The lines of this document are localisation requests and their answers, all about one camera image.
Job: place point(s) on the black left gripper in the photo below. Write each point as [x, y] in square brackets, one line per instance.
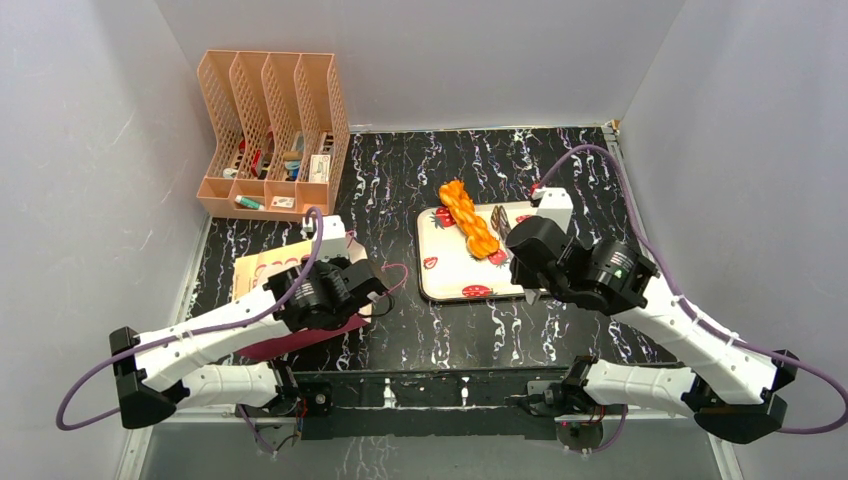
[339, 262]

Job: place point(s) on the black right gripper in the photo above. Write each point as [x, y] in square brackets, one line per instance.
[530, 266]

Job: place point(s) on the orange braided fake bread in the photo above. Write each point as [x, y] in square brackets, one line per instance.
[480, 242]

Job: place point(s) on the pink paper gift bag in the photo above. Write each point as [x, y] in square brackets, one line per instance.
[278, 269]

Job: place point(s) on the strawberry print metal tray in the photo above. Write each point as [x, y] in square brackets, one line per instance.
[448, 272]

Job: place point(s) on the silver metal tongs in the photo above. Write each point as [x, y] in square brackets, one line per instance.
[500, 223]

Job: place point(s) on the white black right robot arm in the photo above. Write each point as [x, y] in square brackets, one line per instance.
[728, 391]

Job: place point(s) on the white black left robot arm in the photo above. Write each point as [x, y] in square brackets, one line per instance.
[158, 373]

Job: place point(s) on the small white card box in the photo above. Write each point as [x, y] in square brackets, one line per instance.
[282, 203]

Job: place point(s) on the white medicine box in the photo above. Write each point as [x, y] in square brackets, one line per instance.
[319, 168]

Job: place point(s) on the green white tube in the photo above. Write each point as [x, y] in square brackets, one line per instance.
[248, 203]

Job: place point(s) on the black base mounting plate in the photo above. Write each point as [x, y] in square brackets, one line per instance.
[424, 404]

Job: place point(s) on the peach plastic file organizer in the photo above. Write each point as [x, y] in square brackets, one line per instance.
[270, 112]

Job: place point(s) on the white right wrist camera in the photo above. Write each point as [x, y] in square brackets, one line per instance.
[553, 203]

